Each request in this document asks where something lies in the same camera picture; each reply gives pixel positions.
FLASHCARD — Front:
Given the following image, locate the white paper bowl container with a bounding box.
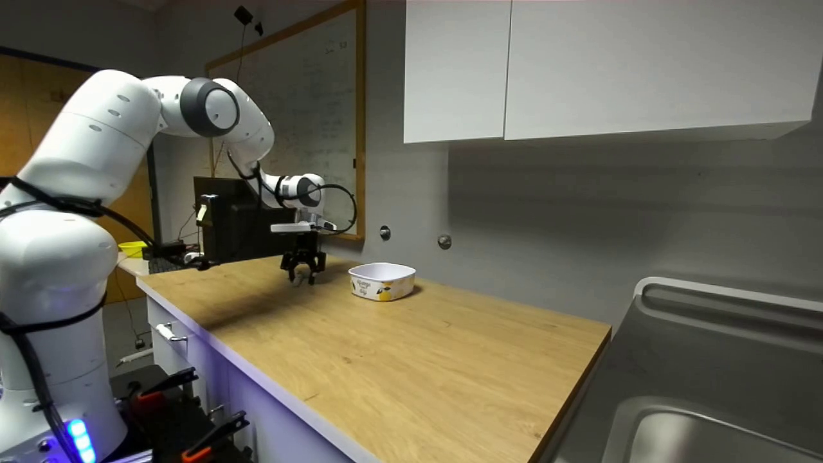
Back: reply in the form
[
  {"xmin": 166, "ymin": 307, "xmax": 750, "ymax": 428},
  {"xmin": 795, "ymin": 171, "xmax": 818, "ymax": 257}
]
[{"xmin": 346, "ymin": 259, "xmax": 419, "ymax": 303}]

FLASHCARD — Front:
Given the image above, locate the wide white cabinet door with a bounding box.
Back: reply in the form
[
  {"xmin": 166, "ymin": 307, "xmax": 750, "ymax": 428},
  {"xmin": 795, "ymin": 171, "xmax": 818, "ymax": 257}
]
[{"xmin": 501, "ymin": 0, "xmax": 823, "ymax": 144}]

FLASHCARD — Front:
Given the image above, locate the black box appliance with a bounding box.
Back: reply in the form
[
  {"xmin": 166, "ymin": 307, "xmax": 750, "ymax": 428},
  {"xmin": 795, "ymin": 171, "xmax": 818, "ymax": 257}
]
[{"xmin": 191, "ymin": 176, "xmax": 315, "ymax": 267}]

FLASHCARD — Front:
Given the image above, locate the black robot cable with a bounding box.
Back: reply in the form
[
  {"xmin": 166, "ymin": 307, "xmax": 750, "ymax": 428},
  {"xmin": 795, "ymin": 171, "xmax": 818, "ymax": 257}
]
[{"xmin": 0, "ymin": 176, "xmax": 213, "ymax": 270}]

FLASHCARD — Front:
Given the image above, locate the orange wooden door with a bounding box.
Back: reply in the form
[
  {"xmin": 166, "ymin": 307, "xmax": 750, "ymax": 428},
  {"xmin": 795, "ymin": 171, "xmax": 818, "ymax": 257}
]
[{"xmin": 0, "ymin": 48, "xmax": 159, "ymax": 307}]

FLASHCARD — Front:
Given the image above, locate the light wrist camera box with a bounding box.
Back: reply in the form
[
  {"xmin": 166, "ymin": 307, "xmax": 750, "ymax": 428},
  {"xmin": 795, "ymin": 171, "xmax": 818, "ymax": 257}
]
[{"xmin": 267, "ymin": 219, "xmax": 318, "ymax": 237}]

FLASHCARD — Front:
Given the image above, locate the narrow white cabinet door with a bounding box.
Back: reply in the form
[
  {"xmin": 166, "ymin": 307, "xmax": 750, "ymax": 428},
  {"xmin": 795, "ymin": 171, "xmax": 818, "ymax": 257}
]
[{"xmin": 402, "ymin": 0, "xmax": 514, "ymax": 146}]

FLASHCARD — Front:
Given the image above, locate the black orange clamp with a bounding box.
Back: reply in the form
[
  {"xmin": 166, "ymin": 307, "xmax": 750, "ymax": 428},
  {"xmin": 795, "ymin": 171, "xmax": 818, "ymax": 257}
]
[
  {"xmin": 127, "ymin": 365, "xmax": 202, "ymax": 416},
  {"xmin": 177, "ymin": 410, "xmax": 253, "ymax": 463}
]

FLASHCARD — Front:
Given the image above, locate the black ceiling fixture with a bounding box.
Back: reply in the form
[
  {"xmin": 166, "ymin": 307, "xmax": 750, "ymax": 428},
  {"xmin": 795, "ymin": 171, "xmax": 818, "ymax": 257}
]
[{"xmin": 231, "ymin": 6, "xmax": 267, "ymax": 39}]

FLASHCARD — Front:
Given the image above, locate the white counter base cabinet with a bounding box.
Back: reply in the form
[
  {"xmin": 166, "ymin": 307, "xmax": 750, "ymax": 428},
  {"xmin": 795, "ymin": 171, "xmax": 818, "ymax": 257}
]
[{"xmin": 136, "ymin": 280, "xmax": 381, "ymax": 463}]

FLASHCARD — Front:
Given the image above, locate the black table edge device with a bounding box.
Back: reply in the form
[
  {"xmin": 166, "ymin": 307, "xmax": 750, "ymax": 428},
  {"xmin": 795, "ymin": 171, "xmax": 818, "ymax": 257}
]
[{"xmin": 146, "ymin": 240, "xmax": 213, "ymax": 273}]

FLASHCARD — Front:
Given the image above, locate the silver drawer handle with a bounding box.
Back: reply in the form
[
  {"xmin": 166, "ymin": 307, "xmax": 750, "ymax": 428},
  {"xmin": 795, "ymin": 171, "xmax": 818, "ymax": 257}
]
[{"xmin": 153, "ymin": 320, "xmax": 191, "ymax": 347}]

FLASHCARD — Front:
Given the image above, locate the stainless steel sink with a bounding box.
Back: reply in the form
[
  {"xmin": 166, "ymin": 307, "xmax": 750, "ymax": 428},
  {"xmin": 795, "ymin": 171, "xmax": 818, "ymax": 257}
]
[{"xmin": 549, "ymin": 273, "xmax": 823, "ymax": 463}]

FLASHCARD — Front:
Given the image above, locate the wood framed whiteboard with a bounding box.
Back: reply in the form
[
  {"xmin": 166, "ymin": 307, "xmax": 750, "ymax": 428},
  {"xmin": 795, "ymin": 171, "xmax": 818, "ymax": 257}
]
[{"xmin": 204, "ymin": 0, "xmax": 372, "ymax": 253}]

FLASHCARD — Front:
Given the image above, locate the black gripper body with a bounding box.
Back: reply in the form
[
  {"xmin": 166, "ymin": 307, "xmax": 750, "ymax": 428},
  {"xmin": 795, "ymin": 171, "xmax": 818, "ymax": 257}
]
[{"xmin": 270, "ymin": 219, "xmax": 334, "ymax": 262}]

